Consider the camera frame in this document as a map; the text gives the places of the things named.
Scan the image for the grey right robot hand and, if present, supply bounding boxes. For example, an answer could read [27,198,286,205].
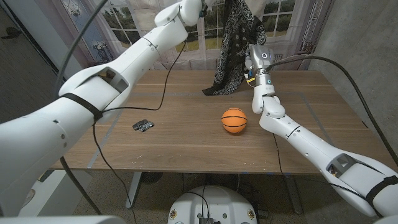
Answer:
[244,43,276,90]

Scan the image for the black paisley bandana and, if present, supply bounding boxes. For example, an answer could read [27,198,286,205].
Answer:
[201,0,267,96]

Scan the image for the printed window backdrop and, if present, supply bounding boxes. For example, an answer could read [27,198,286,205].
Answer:
[51,0,335,72]

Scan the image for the orange mini basketball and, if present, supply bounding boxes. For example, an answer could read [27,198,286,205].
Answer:
[221,107,248,134]

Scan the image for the grey table leg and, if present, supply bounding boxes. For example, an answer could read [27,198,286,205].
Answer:
[126,171,142,209]
[282,174,304,215]

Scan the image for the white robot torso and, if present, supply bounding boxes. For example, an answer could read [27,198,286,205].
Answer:
[167,185,258,224]

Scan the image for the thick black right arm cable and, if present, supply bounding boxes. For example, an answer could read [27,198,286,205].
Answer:
[266,55,398,166]

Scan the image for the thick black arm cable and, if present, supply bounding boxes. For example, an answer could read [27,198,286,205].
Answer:
[53,0,109,216]
[266,55,398,166]

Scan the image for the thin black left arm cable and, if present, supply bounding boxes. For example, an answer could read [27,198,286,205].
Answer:
[91,40,188,224]

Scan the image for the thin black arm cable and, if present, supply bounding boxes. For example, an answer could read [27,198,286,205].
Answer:
[272,133,284,175]
[91,40,188,224]

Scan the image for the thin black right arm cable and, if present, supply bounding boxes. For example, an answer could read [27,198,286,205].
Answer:
[272,133,284,175]

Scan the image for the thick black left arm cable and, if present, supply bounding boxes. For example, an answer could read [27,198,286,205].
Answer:
[53,0,109,216]

